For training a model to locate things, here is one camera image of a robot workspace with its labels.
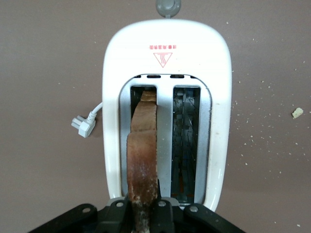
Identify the dark crust bread slice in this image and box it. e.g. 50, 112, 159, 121
126, 89, 159, 233

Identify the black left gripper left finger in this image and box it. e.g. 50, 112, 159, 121
28, 194, 135, 233

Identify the white toaster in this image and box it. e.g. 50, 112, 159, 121
102, 0, 233, 212

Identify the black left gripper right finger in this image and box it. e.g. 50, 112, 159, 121
147, 197, 246, 233

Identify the white toaster power plug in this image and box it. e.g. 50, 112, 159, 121
70, 101, 104, 138

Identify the bread crumb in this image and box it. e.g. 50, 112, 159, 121
291, 107, 304, 119

